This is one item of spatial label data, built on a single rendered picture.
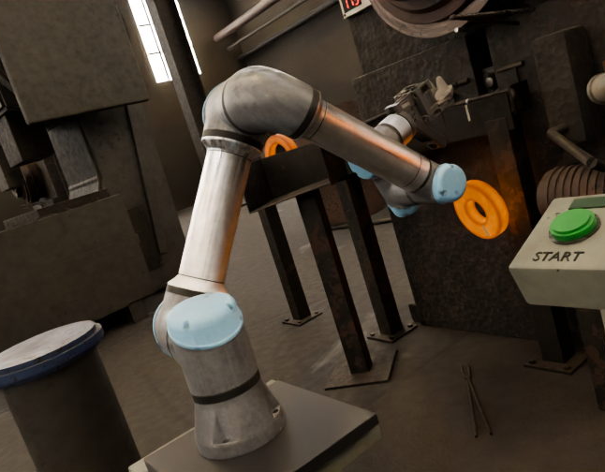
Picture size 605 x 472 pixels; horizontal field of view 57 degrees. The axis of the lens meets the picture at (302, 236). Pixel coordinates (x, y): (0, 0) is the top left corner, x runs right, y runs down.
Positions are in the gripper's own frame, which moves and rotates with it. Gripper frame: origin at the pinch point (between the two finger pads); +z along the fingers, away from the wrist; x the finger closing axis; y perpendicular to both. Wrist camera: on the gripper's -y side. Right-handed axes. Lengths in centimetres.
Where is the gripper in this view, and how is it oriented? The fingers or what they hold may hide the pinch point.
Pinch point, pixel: (449, 91)
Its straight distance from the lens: 143.0
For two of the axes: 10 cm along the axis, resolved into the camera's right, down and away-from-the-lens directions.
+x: -5.8, 0.3, 8.2
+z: 6.3, -6.2, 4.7
